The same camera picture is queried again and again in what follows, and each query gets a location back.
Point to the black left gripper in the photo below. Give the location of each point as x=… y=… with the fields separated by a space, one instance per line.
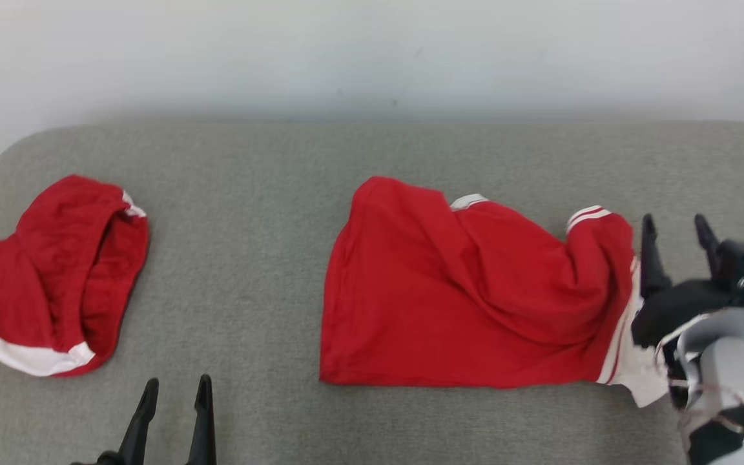
x=106 y=460

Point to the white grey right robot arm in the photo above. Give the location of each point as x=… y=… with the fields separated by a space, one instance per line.
x=727 y=361

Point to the red Bulls basketball jersey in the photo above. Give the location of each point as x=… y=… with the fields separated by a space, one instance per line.
x=462 y=303

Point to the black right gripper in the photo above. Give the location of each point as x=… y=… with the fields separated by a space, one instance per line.
x=675 y=310

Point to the red shorts with white band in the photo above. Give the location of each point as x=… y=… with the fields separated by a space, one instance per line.
x=36 y=278

